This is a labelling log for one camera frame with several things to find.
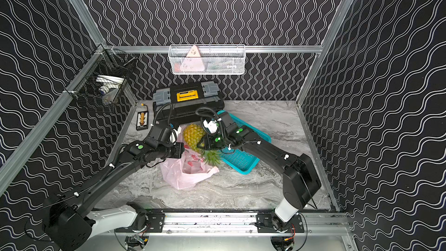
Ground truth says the yellow pineapple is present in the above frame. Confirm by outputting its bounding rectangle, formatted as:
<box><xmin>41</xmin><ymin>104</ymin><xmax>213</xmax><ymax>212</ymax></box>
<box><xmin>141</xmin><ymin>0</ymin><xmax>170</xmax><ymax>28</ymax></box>
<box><xmin>182</xmin><ymin>124</ymin><xmax>221</xmax><ymax>166</ymax></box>

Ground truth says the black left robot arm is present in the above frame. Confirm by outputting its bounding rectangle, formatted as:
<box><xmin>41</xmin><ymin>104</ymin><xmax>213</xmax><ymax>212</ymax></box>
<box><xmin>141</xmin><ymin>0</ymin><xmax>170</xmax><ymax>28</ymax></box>
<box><xmin>41</xmin><ymin>123</ymin><xmax>185</xmax><ymax>251</ymax></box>

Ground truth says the pink plastic bag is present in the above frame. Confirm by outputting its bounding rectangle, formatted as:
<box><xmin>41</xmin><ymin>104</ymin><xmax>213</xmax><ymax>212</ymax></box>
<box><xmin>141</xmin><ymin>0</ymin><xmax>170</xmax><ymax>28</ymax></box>
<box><xmin>160</xmin><ymin>125</ymin><xmax>220</xmax><ymax>190</ymax></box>

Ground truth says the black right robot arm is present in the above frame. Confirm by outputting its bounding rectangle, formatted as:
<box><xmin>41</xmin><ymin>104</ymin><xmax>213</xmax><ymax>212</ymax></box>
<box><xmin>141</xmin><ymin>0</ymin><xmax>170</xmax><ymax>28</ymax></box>
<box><xmin>195</xmin><ymin>108</ymin><xmax>322</xmax><ymax>225</ymax></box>

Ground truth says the white wire wall basket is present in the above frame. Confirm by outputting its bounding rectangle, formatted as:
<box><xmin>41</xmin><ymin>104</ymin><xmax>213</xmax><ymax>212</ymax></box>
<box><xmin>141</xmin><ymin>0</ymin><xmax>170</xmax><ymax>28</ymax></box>
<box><xmin>168</xmin><ymin>44</ymin><xmax>246</xmax><ymax>75</ymax></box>

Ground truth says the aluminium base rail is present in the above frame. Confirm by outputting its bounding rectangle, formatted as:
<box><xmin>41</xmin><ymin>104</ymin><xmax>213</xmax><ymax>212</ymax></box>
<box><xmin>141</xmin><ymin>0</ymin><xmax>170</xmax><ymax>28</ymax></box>
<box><xmin>69</xmin><ymin>210</ymin><xmax>353</xmax><ymax>236</ymax></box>

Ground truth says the aluminium frame post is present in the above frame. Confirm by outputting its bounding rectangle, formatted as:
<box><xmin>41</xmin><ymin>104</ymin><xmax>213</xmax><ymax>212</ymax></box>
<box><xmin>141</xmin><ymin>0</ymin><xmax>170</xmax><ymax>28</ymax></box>
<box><xmin>69</xmin><ymin>0</ymin><xmax>106</xmax><ymax>46</ymax></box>

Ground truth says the teal plastic basket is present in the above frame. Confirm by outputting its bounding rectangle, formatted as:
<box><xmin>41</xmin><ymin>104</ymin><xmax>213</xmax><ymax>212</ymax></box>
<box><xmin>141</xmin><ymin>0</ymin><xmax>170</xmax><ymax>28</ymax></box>
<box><xmin>220</xmin><ymin>113</ymin><xmax>272</xmax><ymax>175</ymax></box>

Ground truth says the pink triangular card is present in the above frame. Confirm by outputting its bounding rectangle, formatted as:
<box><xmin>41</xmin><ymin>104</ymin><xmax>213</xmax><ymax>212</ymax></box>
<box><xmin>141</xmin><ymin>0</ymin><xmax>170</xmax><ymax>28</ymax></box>
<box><xmin>180</xmin><ymin>45</ymin><xmax>205</xmax><ymax>72</ymax></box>

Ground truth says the black toolbox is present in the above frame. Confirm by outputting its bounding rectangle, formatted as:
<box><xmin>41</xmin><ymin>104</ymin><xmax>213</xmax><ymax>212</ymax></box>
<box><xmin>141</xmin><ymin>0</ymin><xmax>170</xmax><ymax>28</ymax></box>
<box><xmin>153</xmin><ymin>81</ymin><xmax>225</xmax><ymax>126</ymax></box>

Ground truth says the black wire wall basket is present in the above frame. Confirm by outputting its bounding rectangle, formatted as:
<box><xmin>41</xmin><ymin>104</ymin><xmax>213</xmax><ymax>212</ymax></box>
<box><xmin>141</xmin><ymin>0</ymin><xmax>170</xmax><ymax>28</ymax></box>
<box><xmin>70</xmin><ymin>48</ymin><xmax>138</xmax><ymax>114</ymax></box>

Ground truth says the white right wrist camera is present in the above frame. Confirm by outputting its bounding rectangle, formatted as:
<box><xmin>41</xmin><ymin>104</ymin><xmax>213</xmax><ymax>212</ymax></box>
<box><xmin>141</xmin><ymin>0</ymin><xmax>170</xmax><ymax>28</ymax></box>
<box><xmin>202</xmin><ymin>120</ymin><xmax>219</xmax><ymax>134</ymax></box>

